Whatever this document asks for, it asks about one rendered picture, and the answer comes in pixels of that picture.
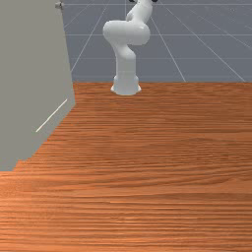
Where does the pale grey cabinet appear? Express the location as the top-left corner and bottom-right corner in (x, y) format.
(0, 0), (77, 172)

